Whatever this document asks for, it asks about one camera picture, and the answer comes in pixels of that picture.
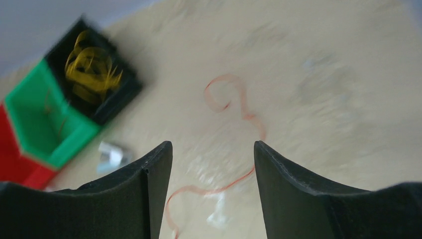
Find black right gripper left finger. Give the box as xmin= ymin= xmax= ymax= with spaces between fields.
xmin=0 ymin=141 xmax=173 ymax=239

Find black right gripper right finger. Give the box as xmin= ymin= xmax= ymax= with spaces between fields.
xmin=254 ymin=141 xmax=422 ymax=239

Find orange cable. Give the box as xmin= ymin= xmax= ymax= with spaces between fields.
xmin=43 ymin=89 xmax=68 ymax=139
xmin=164 ymin=74 xmax=268 ymax=239

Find yellow cable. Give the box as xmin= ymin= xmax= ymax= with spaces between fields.
xmin=64 ymin=29 xmax=123 ymax=105

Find white stapler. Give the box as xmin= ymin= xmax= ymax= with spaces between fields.
xmin=97 ymin=141 xmax=133 ymax=174

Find green plastic bin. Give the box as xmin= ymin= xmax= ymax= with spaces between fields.
xmin=4 ymin=60 xmax=101 ymax=169

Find red plastic bin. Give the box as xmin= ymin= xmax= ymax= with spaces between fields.
xmin=0 ymin=104 xmax=59 ymax=190

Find black plastic bin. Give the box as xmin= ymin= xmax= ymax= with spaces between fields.
xmin=45 ymin=16 xmax=143 ymax=125

